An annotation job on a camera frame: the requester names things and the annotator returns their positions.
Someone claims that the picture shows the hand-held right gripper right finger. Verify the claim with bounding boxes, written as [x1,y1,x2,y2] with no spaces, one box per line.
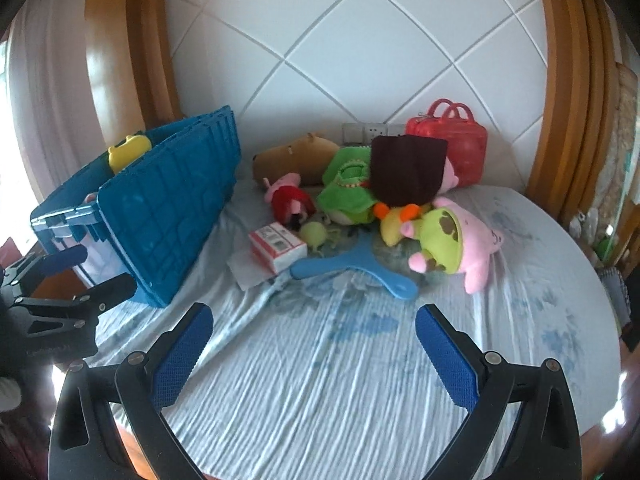
[416,302,583,480]

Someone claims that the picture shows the yellow mouse plush toy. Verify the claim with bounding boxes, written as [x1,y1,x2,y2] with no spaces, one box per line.
[107,132,152,176]

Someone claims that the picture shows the plush doll green dress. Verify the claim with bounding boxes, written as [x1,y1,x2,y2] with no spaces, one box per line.
[320,135,462,225]

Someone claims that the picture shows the pink starfish plush green shorts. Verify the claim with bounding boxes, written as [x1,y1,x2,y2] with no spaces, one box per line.
[400,196,506,295]

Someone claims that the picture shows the beige patterned cloth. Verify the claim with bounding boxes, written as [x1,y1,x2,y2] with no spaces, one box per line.
[607,62,640,201]

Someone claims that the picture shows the wooden headboard pillar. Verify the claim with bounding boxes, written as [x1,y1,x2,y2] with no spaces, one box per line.
[85,0,183,133]
[525,0,626,216]

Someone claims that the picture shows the white curtain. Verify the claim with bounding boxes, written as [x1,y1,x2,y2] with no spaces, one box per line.
[0,5,96,221]

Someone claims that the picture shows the small white red-label box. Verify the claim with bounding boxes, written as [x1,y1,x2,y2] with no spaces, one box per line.
[248,221,308,275]

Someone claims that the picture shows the white paper sheet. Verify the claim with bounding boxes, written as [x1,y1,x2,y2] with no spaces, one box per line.
[227,247,296,292]

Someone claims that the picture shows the small white figurine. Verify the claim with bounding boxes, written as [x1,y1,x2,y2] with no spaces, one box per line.
[572,207,598,241]

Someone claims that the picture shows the blue plastic boomerang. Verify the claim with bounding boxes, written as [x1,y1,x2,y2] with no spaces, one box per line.
[290,240,418,302]

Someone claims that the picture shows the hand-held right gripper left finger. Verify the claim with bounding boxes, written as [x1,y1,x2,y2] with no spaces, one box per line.
[48,302,216,480]

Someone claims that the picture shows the brown capybara plush toy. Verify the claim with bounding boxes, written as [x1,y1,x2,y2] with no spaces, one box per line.
[251,132,341,191]

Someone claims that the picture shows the small pig plush red dress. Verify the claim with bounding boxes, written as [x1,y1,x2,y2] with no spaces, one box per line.
[263,172,317,226]

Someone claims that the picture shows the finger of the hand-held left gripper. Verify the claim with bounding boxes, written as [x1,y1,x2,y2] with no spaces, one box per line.
[15,273,138,337]
[0,246,90,292]

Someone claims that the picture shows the red toy suitcase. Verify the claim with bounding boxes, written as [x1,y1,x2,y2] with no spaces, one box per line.
[405,98,488,190]

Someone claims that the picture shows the spiral notebook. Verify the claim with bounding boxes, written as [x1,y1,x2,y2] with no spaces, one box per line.
[597,265,633,331]

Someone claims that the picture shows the yellow plush with orange pompoms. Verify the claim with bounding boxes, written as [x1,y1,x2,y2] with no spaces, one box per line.
[375,202,426,247]

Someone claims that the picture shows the blue plastic storage crate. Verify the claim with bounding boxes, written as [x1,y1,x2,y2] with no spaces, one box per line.
[30,105,241,308]

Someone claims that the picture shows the small green ball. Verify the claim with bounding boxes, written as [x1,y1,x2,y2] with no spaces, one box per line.
[299,221,328,251]

